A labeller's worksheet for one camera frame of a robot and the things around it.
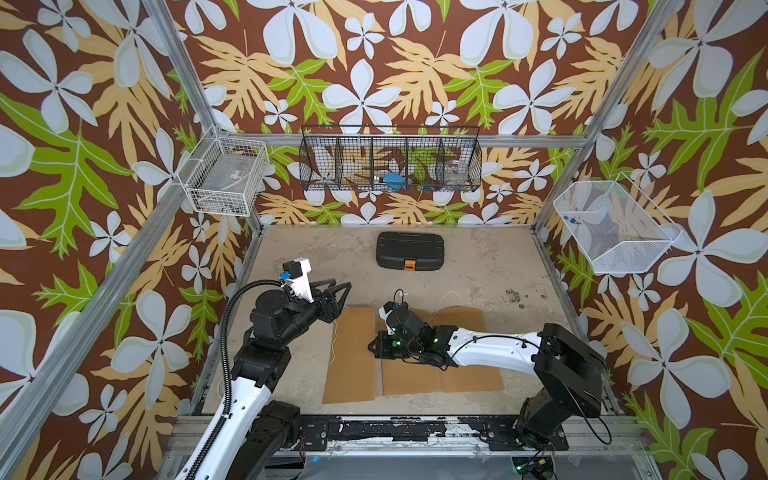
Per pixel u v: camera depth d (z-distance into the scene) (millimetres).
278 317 515
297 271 593
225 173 862
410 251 1045
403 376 836
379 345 718
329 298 612
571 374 446
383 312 774
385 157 966
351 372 877
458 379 841
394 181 951
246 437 556
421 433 751
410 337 640
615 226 822
